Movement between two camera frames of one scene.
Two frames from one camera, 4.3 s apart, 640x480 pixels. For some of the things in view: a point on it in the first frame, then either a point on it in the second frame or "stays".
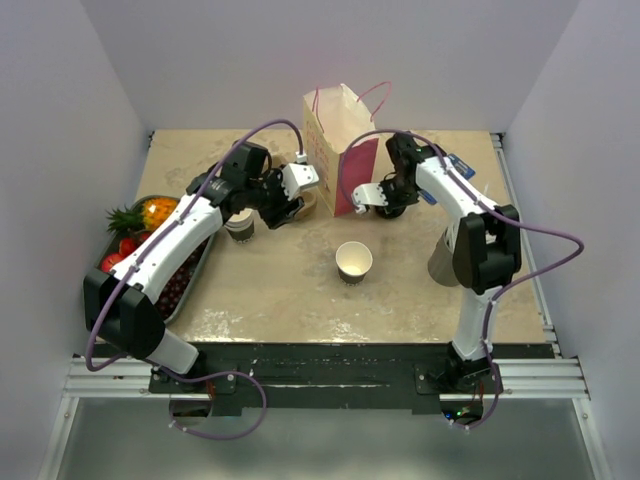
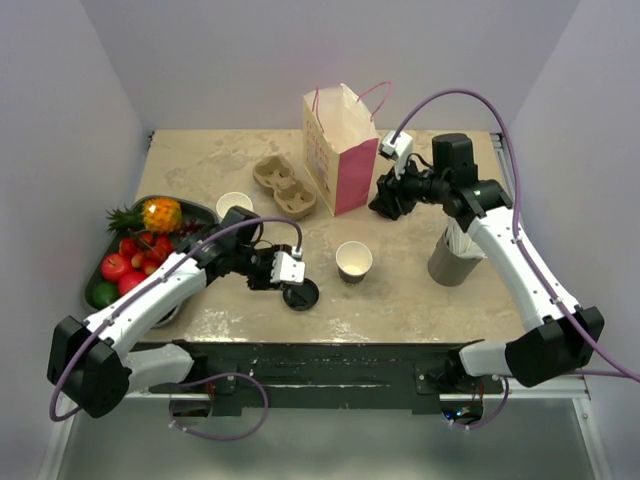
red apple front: [109, 260] stays
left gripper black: [285, 209] to [264, 281]
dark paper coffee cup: [353, 260] stays
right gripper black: [393, 204] stays
